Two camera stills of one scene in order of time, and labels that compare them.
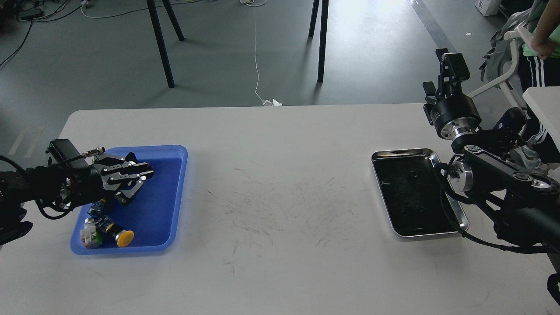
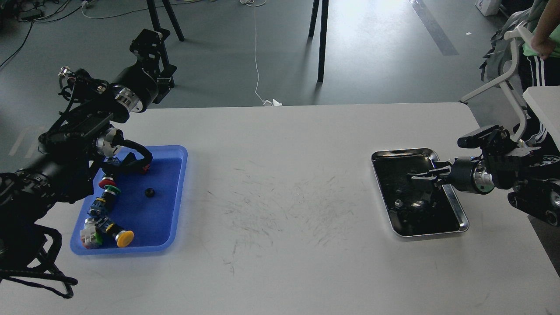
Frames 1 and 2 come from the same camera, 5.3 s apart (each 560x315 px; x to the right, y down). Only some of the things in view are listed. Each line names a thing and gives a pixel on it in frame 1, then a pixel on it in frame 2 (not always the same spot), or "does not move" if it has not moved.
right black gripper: [453, 114] -> [467, 175]
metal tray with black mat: [410, 187] does not move
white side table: [545, 102] does not move
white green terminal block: [89, 237] does not move
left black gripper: [125, 174] -> [137, 86]
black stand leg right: [325, 7] does not move
